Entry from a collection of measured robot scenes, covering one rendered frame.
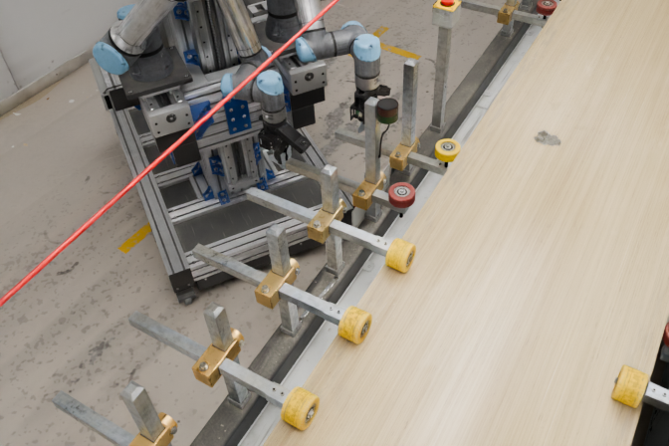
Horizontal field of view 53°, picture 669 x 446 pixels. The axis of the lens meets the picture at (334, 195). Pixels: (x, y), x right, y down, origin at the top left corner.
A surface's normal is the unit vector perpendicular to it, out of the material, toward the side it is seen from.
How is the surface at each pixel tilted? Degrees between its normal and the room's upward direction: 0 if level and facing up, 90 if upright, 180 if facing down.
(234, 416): 0
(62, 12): 90
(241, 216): 0
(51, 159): 0
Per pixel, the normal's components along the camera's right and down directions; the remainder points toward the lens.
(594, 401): -0.04, -0.71
